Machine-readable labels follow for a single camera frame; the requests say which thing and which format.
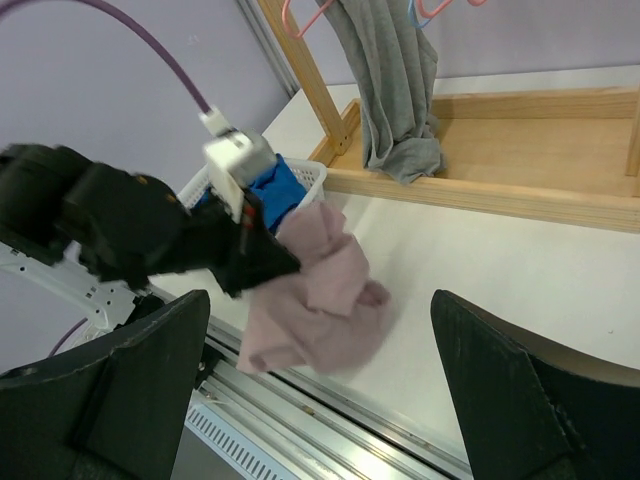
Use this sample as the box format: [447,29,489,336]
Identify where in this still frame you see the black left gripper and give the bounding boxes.
[147,190,300,298]

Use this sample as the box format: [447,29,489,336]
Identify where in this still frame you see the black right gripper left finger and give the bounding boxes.
[1,290,210,479]

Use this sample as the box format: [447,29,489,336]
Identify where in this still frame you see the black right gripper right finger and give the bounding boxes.
[430,290,639,479]

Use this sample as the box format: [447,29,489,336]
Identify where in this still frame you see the blue tank top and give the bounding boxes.
[249,154,307,234]

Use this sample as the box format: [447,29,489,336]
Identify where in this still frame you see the mauve tank top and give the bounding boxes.
[237,202,393,374]

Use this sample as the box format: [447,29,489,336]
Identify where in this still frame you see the grey tank top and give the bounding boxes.
[325,0,446,185]

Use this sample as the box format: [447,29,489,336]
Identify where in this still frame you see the pink hanger with grey top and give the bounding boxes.
[282,0,336,39]

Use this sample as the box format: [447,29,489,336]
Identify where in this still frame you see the light blue hanger with mauve top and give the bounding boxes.
[407,0,433,29]

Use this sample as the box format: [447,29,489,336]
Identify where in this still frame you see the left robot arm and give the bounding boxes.
[1,144,300,327]

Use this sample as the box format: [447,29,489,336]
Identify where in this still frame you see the translucent white plastic basket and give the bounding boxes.
[177,158,328,208]

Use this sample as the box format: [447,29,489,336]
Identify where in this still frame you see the wooden clothes rack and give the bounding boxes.
[260,1,639,233]

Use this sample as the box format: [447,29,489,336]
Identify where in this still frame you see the aluminium mounting rail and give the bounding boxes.
[190,319,472,479]

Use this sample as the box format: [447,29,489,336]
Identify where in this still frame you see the white slotted cable duct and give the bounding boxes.
[185,401,296,480]

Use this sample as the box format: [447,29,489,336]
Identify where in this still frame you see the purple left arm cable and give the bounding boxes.
[0,0,214,119]

